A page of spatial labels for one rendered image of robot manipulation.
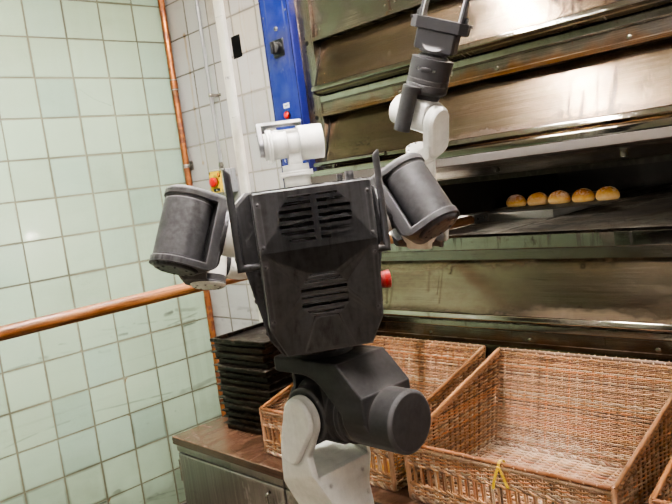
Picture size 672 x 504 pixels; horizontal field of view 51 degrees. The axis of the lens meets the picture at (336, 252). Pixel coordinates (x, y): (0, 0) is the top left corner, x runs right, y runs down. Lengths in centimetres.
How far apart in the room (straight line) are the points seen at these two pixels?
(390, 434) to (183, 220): 52
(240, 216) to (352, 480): 56
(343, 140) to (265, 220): 136
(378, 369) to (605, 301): 86
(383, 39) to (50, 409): 184
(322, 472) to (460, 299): 98
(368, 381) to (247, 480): 115
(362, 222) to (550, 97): 96
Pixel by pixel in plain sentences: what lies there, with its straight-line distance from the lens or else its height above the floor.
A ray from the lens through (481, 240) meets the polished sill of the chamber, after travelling 216.
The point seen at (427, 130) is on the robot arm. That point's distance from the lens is 151.
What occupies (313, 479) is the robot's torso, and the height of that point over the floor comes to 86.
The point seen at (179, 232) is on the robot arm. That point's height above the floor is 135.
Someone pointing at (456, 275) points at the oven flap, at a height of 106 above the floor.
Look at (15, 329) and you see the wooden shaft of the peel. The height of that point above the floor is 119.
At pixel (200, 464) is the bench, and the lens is 258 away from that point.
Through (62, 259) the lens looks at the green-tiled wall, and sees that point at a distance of 296.
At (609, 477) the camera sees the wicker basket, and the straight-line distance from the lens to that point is 196.
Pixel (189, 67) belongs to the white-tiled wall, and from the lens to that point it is 319.
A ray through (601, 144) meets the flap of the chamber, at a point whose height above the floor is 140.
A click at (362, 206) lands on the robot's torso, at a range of 117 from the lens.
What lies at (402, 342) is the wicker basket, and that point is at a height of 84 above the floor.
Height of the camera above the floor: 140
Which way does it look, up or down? 6 degrees down
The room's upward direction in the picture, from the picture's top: 8 degrees counter-clockwise
